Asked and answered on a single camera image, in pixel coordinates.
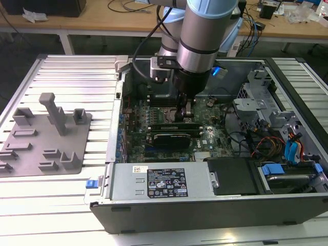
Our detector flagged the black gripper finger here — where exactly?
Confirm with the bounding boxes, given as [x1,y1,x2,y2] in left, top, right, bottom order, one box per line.
[176,93,187,122]
[186,98,195,120]

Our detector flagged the black RAM slot bank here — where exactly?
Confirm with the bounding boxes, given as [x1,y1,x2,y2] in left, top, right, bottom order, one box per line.
[148,93,197,108]
[148,124,203,136]

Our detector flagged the metal CPU socket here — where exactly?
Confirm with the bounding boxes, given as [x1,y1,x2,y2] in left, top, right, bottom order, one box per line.
[160,106,196,126]

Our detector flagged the black graphics card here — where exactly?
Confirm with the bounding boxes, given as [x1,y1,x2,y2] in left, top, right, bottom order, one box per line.
[153,132,192,150]

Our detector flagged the green motherboard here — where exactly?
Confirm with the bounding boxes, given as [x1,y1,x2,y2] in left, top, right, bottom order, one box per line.
[120,94,234,163]

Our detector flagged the silver finned heat sink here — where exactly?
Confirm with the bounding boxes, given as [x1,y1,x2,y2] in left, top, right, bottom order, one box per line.
[194,151,214,161]

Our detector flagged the white power strip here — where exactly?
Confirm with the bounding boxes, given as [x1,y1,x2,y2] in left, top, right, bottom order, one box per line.
[230,42,242,57]

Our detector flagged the gray metal drive cage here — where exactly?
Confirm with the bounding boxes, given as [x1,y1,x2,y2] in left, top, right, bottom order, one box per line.
[232,68,304,144]

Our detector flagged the black plastic shroud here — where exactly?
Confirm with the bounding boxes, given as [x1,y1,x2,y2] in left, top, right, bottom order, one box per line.
[203,156,258,197]

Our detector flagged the silver power supply with label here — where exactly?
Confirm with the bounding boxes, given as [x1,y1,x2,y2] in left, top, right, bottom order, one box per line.
[109,163,215,202]

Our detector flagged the hard disk in blue carrier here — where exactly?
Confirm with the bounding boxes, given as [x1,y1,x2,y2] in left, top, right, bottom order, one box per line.
[257,162,323,195]

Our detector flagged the small black cube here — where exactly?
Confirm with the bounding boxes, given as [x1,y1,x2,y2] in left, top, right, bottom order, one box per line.
[259,4,277,19]

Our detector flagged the black open PC case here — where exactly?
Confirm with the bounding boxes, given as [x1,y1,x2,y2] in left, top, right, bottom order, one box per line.
[89,55,328,235]

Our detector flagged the clear plastic bags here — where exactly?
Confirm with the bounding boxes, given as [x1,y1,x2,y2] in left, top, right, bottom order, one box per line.
[284,4,317,25]

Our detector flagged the gray plastic parts rack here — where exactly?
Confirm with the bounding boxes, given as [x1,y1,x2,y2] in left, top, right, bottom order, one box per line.
[0,92,93,177]

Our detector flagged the white pink box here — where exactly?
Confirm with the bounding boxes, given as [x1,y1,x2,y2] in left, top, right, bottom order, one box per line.
[315,0,328,16]

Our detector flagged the large black box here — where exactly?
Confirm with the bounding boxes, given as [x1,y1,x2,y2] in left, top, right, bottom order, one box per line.
[4,0,87,18]

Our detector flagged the crumpled white paper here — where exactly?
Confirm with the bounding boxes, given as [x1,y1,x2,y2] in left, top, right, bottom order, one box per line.
[22,7,49,24]

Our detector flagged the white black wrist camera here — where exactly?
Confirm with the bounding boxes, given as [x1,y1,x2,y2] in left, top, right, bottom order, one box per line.
[150,56,178,83]

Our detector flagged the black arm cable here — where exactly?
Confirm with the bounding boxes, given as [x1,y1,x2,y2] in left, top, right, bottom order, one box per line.
[132,0,185,81]

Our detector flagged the gray corner bracket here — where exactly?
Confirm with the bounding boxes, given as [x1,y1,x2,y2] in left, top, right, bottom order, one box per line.
[114,55,129,74]

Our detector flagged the red yellow black wire bundle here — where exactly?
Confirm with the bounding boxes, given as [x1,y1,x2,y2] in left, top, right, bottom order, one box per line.
[250,135,286,157]

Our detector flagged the blue flat data wire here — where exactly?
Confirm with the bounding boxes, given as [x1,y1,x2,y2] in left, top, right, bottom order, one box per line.
[284,140,301,165]

